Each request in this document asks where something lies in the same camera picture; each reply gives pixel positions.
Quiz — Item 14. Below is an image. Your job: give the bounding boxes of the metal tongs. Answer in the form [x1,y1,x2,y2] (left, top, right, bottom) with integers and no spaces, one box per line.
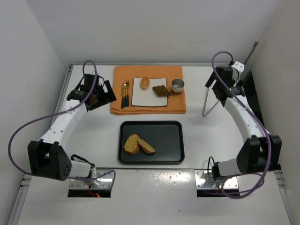
[202,88,219,117]

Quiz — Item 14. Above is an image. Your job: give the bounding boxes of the gold spoon green handle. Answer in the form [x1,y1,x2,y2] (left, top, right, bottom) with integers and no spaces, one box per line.
[124,80,130,107]

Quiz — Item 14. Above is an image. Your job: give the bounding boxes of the sesame bread roll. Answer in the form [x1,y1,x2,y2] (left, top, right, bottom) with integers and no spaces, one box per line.
[140,77,150,90]

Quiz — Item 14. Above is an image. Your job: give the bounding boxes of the brown croissant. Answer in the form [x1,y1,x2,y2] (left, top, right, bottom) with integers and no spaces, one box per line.
[152,85,171,98]

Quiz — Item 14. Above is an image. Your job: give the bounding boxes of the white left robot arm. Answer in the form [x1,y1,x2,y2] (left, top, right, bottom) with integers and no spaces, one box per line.
[28,74,116,181]

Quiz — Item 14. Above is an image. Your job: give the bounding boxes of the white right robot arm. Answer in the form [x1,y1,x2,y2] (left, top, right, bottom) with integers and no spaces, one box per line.
[205,66,282,180]

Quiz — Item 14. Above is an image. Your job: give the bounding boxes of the left bread slice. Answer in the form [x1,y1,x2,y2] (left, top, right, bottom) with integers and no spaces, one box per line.
[124,134,140,154]

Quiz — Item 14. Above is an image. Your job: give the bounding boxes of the bread slice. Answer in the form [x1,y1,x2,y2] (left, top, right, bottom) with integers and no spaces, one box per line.
[137,138,155,154]
[124,134,140,154]

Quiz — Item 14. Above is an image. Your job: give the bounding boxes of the right bread slice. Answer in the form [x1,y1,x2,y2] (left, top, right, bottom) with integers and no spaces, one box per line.
[137,138,155,154]

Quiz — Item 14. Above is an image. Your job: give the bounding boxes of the metal cup with brown sleeve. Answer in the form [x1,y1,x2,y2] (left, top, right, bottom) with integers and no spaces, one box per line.
[171,78,185,95]

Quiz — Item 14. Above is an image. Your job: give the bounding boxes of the white square plate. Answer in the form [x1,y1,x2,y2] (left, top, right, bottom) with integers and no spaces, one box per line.
[131,77,167,107]

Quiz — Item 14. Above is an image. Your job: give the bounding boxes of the black baking tray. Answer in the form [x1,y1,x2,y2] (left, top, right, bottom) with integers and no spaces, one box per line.
[118,120,185,165]

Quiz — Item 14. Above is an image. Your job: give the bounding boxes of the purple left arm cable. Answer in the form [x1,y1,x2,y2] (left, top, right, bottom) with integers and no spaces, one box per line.
[8,60,116,190]

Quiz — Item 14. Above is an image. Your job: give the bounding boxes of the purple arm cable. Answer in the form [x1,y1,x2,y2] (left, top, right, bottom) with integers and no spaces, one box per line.
[211,51,272,199]
[8,60,116,190]

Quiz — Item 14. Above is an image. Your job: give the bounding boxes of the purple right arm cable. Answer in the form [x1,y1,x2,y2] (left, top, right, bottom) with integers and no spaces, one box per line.
[211,51,272,199]

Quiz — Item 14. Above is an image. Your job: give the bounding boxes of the black wall cable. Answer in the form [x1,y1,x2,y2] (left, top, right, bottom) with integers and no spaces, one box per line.
[243,40,259,66]

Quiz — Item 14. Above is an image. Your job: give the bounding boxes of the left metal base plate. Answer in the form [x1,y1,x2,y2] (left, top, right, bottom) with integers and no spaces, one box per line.
[69,168,115,191]

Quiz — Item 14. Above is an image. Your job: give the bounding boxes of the metal base plate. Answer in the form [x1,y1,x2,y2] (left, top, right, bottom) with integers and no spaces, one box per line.
[194,170,239,190]
[69,168,115,191]

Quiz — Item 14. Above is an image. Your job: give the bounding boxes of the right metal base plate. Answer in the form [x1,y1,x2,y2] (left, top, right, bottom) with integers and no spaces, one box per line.
[194,170,239,190]

